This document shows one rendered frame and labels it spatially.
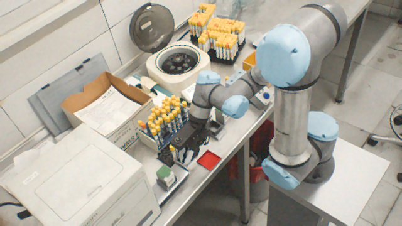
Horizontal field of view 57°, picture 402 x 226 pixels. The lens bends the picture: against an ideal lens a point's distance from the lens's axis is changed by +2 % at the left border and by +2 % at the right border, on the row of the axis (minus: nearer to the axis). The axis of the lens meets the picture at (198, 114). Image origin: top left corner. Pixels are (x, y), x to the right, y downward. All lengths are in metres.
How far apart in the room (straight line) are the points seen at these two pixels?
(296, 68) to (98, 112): 1.00
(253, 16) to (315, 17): 1.24
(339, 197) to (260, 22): 1.05
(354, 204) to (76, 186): 0.83
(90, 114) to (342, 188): 0.99
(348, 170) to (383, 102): 1.60
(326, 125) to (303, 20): 0.44
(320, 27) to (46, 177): 0.80
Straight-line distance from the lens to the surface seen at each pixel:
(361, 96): 2.89
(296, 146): 0.99
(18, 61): 1.45
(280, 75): 0.78
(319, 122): 1.14
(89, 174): 1.07
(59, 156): 1.14
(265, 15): 2.04
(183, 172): 1.31
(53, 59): 1.52
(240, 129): 1.45
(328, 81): 2.96
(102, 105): 1.57
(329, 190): 1.28
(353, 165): 1.35
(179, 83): 1.51
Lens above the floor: 2.00
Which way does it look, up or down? 48 degrees down
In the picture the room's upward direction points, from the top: 9 degrees counter-clockwise
